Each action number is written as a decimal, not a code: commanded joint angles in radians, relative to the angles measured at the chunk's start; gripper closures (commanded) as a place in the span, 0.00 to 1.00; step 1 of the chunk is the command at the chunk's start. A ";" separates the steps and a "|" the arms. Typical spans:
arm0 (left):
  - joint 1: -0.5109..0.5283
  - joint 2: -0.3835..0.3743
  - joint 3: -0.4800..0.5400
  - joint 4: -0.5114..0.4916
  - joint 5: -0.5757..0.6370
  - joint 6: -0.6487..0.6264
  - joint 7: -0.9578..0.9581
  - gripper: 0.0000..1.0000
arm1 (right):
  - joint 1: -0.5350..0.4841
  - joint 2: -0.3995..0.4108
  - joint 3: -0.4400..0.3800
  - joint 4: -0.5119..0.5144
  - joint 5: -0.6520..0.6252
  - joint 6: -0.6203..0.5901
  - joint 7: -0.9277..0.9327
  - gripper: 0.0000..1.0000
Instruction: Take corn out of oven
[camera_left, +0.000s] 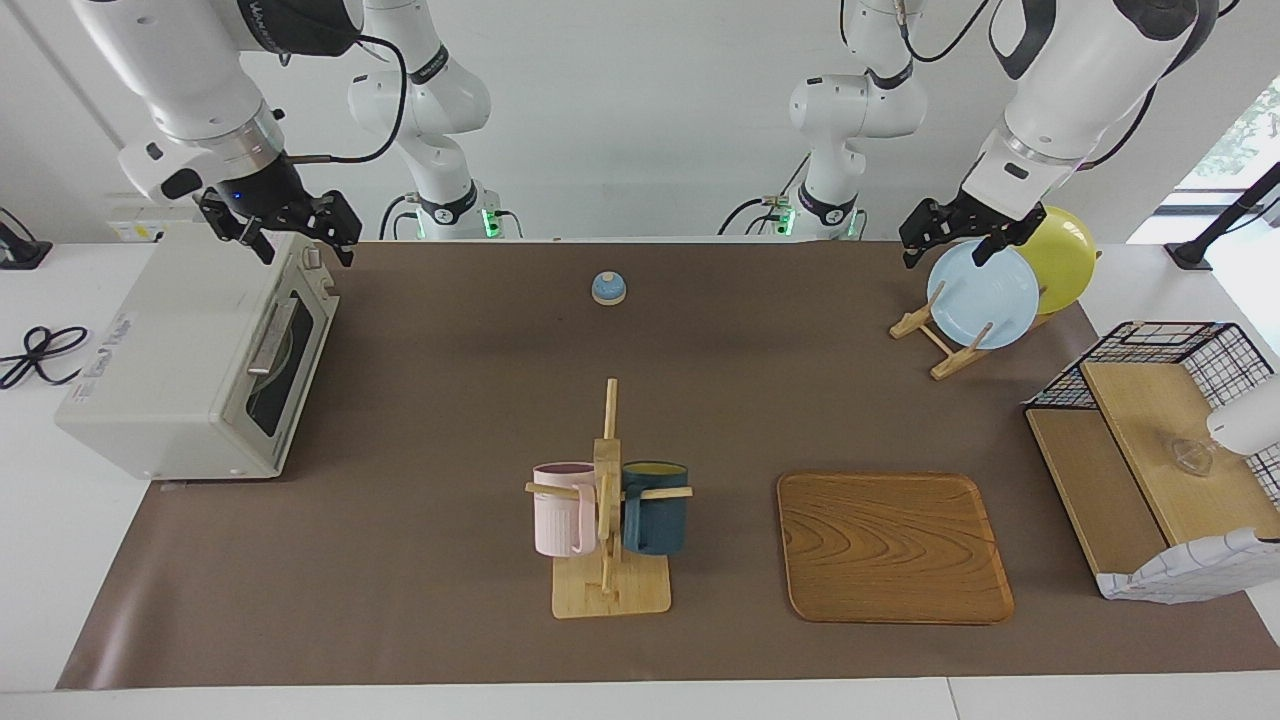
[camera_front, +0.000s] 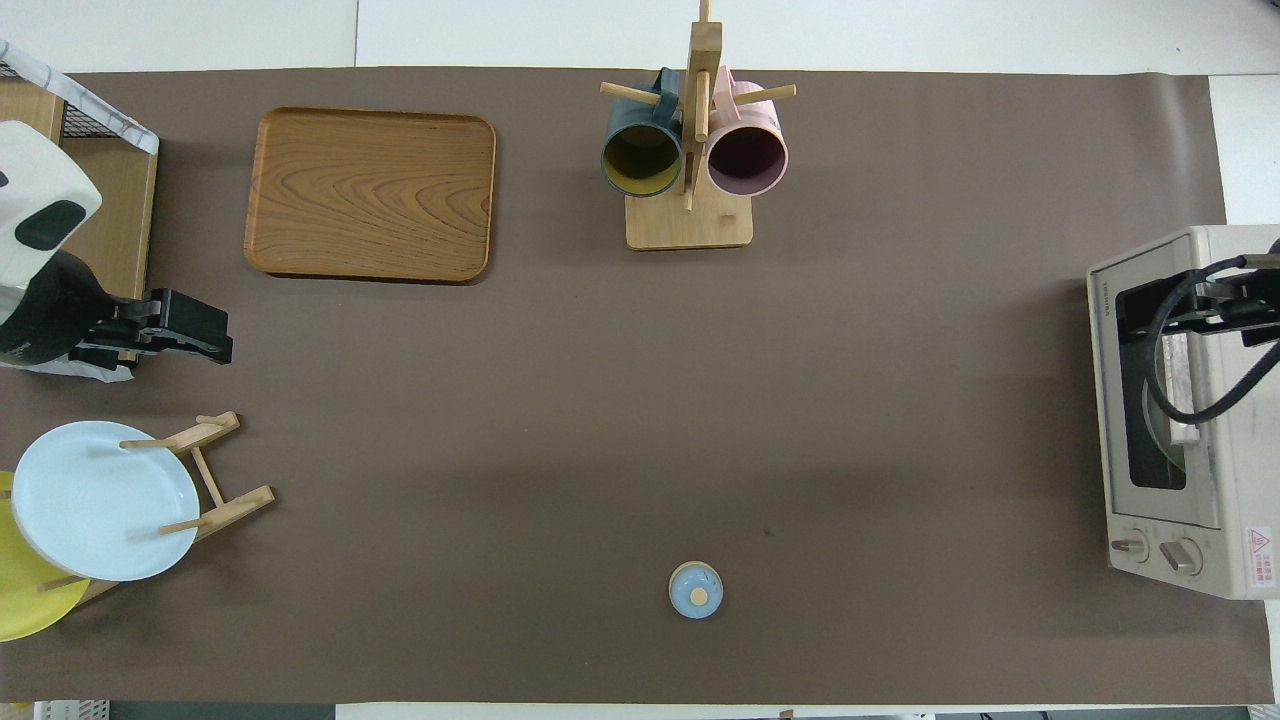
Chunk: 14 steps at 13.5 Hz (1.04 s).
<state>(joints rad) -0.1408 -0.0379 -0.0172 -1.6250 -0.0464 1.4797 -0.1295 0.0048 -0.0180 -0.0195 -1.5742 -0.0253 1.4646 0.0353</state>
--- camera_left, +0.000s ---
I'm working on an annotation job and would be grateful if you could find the black right arm gripper cable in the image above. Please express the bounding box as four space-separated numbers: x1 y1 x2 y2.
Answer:
283 34 412 167

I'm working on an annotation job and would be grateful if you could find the brown table mat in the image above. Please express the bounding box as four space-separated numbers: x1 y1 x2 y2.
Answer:
57 240 1280 691

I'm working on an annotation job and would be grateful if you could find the clear glass cup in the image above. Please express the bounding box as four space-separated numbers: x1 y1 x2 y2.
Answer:
1168 436 1217 478

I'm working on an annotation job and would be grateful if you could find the brown wooden tray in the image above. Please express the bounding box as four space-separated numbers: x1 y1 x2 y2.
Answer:
777 471 1016 626

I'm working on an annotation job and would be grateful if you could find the dark blue mug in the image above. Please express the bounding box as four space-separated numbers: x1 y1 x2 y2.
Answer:
621 460 691 557

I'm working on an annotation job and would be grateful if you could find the black wire basket shelf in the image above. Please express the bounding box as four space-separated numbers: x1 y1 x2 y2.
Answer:
1025 360 1280 593

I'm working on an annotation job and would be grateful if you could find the white toaster oven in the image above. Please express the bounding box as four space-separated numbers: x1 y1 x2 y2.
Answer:
55 222 341 482

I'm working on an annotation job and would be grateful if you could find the wooden mug tree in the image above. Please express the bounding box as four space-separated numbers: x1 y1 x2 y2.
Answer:
525 378 694 619

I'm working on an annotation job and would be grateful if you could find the white wall socket box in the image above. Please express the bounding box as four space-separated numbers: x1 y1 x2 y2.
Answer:
105 193 216 245

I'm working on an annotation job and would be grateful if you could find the black wire basket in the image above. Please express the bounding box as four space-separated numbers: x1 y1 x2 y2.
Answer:
1030 321 1280 503

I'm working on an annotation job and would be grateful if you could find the black arm base cable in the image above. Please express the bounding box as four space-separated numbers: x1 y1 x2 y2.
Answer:
378 193 421 241
717 153 813 239

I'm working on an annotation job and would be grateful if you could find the glass oven door with handle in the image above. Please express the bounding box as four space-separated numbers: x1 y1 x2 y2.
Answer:
235 262 340 473

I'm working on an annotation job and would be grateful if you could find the black left arm base cable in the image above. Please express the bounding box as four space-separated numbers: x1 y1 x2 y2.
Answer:
717 153 813 239

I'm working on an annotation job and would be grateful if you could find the light blue plate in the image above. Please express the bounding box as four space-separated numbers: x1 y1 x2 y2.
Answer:
926 240 1041 351

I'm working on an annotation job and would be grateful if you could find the black angled stand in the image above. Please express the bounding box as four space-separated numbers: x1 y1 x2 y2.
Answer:
1164 162 1280 272

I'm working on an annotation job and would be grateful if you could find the black arm gripper cable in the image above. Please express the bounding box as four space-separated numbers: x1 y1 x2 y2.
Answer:
1083 84 1163 173
283 34 412 167

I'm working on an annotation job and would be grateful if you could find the black right arm base cable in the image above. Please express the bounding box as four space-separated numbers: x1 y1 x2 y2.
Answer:
378 193 421 241

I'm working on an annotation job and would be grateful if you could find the wooden plate rack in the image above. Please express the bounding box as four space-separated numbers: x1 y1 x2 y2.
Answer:
889 250 1103 382

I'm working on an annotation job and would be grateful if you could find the pink mug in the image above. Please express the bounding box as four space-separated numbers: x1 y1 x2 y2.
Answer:
531 461 599 558

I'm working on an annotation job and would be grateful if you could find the black coiled cable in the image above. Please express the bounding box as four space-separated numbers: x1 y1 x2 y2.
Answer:
0 325 90 391

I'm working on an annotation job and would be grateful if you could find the white checkered cloth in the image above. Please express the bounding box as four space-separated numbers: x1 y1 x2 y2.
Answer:
1095 527 1280 604

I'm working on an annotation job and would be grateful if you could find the white rounded device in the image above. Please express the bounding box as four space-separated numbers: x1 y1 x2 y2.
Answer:
1206 375 1280 459

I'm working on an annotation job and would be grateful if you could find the yellow plate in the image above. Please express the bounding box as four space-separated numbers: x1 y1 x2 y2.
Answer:
1012 206 1098 317

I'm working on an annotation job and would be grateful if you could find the black left arm gripper cable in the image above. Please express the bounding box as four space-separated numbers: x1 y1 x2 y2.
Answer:
1083 84 1163 173

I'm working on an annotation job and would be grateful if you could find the small black stand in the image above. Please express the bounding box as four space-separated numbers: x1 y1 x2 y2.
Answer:
0 207 54 271

